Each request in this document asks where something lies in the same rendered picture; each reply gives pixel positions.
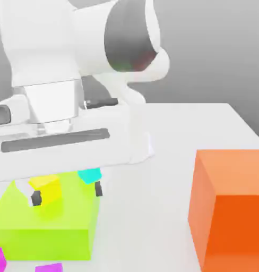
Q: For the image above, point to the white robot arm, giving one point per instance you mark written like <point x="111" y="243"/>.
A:
<point x="44" y="42"/>

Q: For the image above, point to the small yellow cube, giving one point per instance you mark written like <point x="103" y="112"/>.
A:
<point x="49" y="190"/>

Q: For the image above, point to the small purple cube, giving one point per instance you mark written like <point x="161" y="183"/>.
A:
<point x="49" y="268"/>

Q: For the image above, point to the large lime green box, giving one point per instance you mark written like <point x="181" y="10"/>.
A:
<point x="46" y="242"/>

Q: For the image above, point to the large orange box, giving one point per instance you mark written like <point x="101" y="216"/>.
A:
<point x="237" y="223"/>

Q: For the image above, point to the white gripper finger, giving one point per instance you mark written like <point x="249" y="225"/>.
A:
<point x="36" y="198"/>
<point x="98" y="189"/>

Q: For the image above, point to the small cyan cube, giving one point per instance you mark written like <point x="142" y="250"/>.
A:
<point x="89" y="175"/>

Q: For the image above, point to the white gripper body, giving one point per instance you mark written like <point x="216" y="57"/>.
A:
<point x="57" y="158"/>

